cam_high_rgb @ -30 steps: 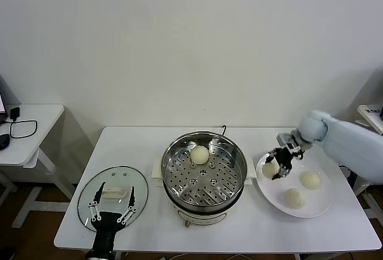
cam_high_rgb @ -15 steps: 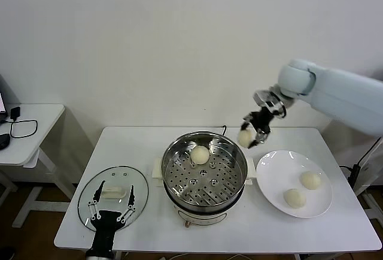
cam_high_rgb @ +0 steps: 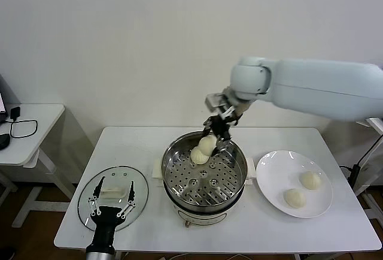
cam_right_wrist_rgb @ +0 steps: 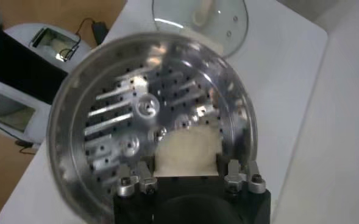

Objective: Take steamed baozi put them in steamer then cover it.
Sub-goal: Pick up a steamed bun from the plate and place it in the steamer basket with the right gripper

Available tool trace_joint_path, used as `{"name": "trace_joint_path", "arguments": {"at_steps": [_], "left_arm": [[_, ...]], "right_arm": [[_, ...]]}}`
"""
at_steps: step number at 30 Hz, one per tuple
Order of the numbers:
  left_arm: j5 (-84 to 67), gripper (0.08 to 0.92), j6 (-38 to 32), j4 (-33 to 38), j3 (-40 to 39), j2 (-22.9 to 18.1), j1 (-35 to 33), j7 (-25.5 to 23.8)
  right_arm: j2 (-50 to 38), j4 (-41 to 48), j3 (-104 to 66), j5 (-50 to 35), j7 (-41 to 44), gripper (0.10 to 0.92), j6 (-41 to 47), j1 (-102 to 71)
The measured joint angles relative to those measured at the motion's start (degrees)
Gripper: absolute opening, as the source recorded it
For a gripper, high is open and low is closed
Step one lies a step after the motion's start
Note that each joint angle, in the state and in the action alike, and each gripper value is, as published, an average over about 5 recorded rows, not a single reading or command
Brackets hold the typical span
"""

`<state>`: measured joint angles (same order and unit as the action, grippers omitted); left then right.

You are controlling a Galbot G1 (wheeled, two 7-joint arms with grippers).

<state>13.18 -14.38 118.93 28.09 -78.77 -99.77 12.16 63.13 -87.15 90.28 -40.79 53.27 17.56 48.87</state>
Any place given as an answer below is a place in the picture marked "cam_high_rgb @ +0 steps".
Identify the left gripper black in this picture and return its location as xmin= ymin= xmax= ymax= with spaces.
xmin=86 ymin=176 xmax=138 ymax=253

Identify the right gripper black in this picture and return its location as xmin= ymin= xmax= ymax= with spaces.
xmin=202 ymin=112 xmax=241 ymax=156

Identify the white steamed baozi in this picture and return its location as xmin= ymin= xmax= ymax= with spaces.
xmin=190 ymin=147 xmax=210 ymax=166
xmin=199 ymin=135 xmax=219 ymax=156
xmin=283 ymin=188 xmax=306 ymax=208
xmin=300 ymin=170 xmax=321 ymax=189

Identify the round glass lid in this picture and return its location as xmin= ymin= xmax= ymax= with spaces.
xmin=77 ymin=165 xmax=150 ymax=232

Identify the steel steamer basket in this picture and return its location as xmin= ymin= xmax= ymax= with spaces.
xmin=151 ymin=132 xmax=257 ymax=211

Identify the white round plate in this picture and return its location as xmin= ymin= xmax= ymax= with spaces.
xmin=256 ymin=150 xmax=333 ymax=219

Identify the white side table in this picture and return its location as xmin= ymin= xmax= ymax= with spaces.
xmin=0 ymin=104 xmax=75 ymax=228

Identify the black shoe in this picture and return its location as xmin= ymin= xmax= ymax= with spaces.
xmin=0 ymin=244 xmax=16 ymax=260

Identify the black power strip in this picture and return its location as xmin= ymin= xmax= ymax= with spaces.
xmin=352 ymin=164 xmax=360 ymax=191

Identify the dark laptop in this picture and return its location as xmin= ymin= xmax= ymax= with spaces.
xmin=0 ymin=74 xmax=7 ymax=123

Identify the white side stand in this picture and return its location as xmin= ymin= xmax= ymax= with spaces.
xmin=354 ymin=117 xmax=383 ymax=222

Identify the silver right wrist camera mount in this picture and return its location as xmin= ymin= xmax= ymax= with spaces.
xmin=205 ymin=92 xmax=237 ymax=116

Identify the black looped cable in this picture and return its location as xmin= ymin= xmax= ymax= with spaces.
xmin=0 ymin=118 xmax=38 ymax=139

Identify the black hanging cable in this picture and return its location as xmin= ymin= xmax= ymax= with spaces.
xmin=357 ymin=135 xmax=383 ymax=167

